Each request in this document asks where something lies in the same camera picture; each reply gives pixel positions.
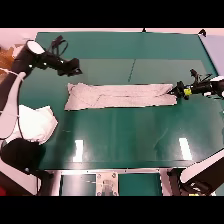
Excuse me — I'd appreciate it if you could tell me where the silver frame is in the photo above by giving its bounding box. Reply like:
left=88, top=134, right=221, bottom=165
left=43, top=166, right=224, bottom=197

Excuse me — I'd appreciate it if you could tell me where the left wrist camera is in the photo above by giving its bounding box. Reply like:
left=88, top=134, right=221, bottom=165
left=49, top=35, right=70, bottom=57

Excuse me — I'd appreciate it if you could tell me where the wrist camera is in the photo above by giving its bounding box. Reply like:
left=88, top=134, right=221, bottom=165
left=49, top=35, right=70, bottom=57
left=189, top=68, right=213, bottom=85

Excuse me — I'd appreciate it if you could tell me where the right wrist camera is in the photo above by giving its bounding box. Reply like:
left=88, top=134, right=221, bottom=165
left=189, top=68, right=213, bottom=85

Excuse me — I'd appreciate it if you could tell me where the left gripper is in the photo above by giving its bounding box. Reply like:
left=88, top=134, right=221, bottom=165
left=57, top=57, right=83, bottom=77

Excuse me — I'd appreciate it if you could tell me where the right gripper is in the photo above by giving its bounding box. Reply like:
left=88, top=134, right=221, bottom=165
left=171, top=80, right=194, bottom=101

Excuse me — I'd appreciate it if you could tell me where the white shirt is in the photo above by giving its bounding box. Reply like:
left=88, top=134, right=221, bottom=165
left=63, top=82, right=179, bottom=112

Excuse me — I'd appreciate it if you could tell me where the folded white garment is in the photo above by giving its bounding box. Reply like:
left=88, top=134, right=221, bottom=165
left=6, top=104, right=59, bottom=145

